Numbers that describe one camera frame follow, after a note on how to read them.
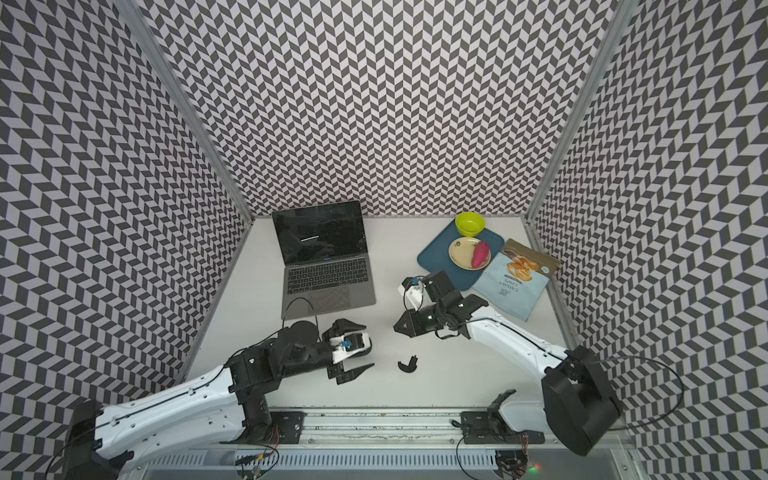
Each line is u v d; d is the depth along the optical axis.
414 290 0.74
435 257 1.06
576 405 0.41
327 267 0.96
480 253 1.02
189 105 0.88
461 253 1.05
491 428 0.67
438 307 0.63
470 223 1.13
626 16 0.67
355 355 0.59
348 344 0.57
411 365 0.84
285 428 0.73
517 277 1.00
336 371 0.61
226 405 0.50
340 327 0.65
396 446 0.72
